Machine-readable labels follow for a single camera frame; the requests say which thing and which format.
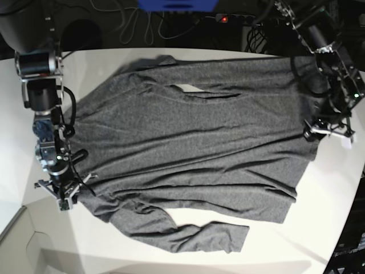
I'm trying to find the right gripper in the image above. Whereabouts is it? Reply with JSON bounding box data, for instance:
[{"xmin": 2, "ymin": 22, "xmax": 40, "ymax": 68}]
[{"xmin": 34, "ymin": 180, "xmax": 82, "ymax": 212}]

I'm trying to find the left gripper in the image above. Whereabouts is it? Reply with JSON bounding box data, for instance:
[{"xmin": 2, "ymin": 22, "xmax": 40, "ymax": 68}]
[{"xmin": 303, "ymin": 115, "xmax": 356, "ymax": 148}]

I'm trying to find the grey long-sleeve t-shirt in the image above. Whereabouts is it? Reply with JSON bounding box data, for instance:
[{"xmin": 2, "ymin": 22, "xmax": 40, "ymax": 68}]
[{"xmin": 70, "ymin": 57, "xmax": 327, "ymax": 253}]

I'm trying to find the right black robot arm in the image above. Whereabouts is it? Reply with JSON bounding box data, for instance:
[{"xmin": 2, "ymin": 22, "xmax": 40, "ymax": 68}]
[{"xmin": 1, "ymin": 1, "xmax": 94, "ymax": 211}]

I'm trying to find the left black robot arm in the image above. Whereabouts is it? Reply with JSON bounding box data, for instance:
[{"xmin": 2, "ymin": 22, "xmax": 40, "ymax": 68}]
[{"xmin": 274, "ymin": 1, "xmax": 364, "ymax": 143}]

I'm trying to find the grey side table panel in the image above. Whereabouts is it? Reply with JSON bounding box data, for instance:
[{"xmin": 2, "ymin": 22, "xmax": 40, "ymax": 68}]
[{"xmin": 1, "ymin": 207, "xmax": 50, "ymax": 274}]

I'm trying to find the black power strip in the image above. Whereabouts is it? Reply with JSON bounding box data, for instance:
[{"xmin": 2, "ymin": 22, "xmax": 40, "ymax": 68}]
[{"xmin": 215, "ymin": 13, "xmax": 279, "ymax": 27}]

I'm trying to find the blue plastic box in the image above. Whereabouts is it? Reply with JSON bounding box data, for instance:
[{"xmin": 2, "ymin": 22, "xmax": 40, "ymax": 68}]
[{"xmin": 138, "ymin": 0, "xmax": 218, "ymax": 12}]

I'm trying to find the grey looped cable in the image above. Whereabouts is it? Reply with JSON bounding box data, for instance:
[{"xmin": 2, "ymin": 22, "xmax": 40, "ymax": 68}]
[{"xmin": 119, "ymin": 8, "xmax": 197, "ymax": 46}]

